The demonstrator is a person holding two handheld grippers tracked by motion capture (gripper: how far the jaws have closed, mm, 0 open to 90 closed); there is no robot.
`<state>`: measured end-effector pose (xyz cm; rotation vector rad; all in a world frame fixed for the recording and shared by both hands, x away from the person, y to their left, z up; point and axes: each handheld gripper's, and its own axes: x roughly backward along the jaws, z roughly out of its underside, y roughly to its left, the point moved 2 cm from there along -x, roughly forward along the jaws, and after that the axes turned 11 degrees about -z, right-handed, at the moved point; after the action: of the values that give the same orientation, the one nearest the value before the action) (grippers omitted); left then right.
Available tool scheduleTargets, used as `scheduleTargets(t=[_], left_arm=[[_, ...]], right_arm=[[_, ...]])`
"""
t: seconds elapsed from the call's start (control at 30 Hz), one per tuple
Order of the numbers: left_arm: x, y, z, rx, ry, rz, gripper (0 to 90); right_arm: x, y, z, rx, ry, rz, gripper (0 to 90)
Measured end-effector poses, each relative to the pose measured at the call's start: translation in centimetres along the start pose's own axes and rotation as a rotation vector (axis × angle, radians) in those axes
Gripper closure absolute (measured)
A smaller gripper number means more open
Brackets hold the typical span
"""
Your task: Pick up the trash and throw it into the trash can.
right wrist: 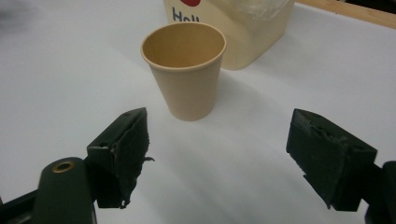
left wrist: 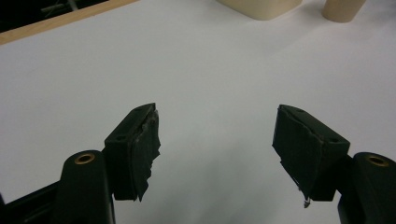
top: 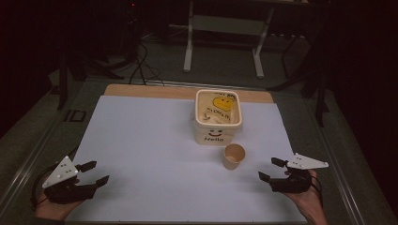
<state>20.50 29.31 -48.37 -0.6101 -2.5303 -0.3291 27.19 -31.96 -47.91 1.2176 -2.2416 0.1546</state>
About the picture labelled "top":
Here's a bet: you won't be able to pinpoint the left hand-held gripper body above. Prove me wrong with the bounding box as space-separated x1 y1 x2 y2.
41 155 99 205

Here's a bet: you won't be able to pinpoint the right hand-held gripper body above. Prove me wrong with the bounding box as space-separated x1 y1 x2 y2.
268 152 329 193

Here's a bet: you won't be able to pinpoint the brown paper cup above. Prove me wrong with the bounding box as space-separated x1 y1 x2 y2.
222 142 247 172

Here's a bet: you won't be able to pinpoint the cream plastic bin smiley face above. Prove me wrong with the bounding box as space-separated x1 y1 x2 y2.
191 88 244 146

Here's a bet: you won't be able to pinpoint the person's right hand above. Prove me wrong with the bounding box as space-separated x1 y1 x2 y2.
283 169 328 218

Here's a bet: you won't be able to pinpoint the person's left hand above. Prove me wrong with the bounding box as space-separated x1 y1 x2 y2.
34 190 84 221

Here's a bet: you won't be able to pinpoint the white table mat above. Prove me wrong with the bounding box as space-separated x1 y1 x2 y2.
65 95 308 224

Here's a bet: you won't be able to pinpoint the black metal stand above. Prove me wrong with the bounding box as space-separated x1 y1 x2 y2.
268 31 331 128

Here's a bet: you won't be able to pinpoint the yellow printed bag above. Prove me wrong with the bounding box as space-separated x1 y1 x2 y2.
200 91 239 124

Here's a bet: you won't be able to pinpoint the dark equipment with red light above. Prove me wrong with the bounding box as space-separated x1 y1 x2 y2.
116 0 140 65

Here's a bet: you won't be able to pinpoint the white metal stand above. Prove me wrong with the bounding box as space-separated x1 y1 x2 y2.
182 0 277 80

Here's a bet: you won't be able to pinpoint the right hand-held gripper cable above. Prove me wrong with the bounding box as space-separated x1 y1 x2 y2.
309 173 325 208

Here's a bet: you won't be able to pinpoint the black floor bracket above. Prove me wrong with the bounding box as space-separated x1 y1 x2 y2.
63 109 87 124

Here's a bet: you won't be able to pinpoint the black floor cables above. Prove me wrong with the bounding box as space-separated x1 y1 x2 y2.
129 40 165 87

